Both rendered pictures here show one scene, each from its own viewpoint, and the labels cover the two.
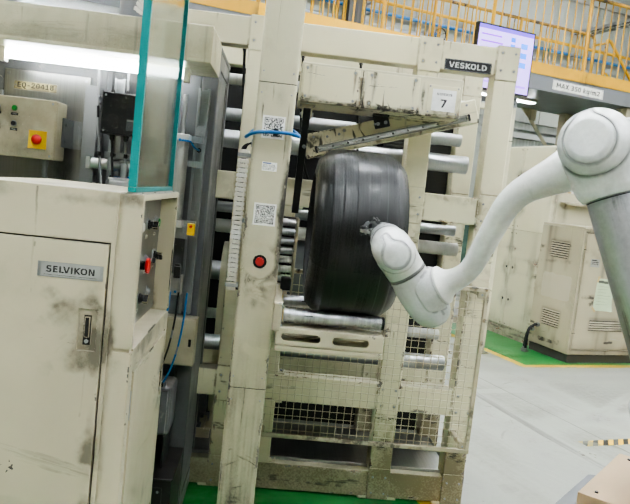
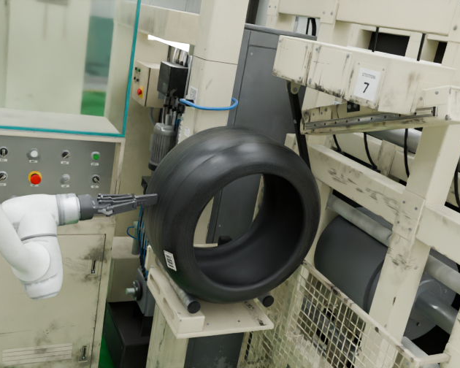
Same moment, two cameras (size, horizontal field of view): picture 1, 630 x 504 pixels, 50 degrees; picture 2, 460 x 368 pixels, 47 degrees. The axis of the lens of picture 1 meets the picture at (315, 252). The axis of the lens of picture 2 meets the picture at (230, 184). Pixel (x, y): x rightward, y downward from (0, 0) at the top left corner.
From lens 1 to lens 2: 2.41 m
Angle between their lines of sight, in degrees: 66
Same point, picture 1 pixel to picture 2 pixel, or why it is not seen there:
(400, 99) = (332, 79)
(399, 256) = not seen: outside the picture
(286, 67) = (203, 43)
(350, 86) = (301, 61)
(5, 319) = not seen: outside the picture
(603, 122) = not seen: outside the picture
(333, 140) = (317, 119)
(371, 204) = (164, 182)
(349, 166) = (188, 142)
